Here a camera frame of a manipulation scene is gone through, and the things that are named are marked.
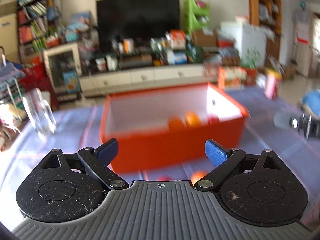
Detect green stacked storage bins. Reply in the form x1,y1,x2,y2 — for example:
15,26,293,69
183,0,210,35

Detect orange cardboard carton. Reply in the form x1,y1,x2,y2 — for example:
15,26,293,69
217,67,247,89

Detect orange fruit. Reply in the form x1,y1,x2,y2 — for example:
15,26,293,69
190,170,208,185
167,116,184,131
184,112,201,127

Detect orange fruit on table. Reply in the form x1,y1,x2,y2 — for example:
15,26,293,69
190,170,208,185

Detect white glass-door cabinet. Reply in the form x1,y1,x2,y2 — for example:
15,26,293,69
43,42,82,94

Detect white mini fridge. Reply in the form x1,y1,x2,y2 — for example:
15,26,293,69
220,22,267,68

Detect black flat television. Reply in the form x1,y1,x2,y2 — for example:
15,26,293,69
96,0,180,51

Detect wooden shelf unit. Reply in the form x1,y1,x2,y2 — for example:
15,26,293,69
249,0,282,59

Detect dark bookshelf with books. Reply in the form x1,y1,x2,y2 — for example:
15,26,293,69
17,0,61,59

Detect white TV cabinet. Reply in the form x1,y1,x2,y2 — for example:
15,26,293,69
79,64,205,96

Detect red fruit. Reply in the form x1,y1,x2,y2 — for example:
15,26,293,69
207,114,220,125

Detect orange rectangular box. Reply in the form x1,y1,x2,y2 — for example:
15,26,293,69
100,83,249,173

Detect clear glass jar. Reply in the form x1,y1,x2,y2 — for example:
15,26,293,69
23,88,56,138

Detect pink cylindrical can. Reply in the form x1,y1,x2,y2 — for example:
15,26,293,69
264,69,282,100

